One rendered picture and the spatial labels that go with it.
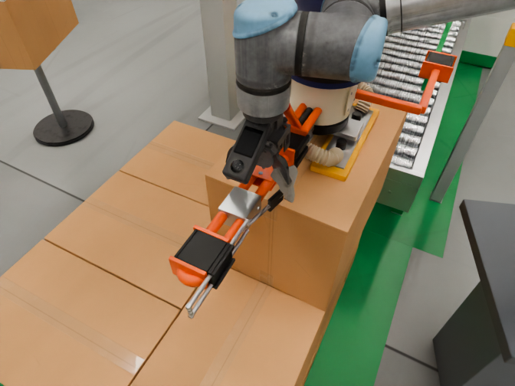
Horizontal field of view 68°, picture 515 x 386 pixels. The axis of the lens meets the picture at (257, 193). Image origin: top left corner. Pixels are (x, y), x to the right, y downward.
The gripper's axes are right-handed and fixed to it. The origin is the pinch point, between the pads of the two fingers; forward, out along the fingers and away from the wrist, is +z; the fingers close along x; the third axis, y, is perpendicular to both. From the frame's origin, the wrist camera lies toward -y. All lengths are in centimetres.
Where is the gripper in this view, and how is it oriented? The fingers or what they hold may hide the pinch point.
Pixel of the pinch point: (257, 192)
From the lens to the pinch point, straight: 79.2
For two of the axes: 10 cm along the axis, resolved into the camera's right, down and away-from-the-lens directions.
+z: 0.0, 6.9, 7.3
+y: 4.5, -6.5, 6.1
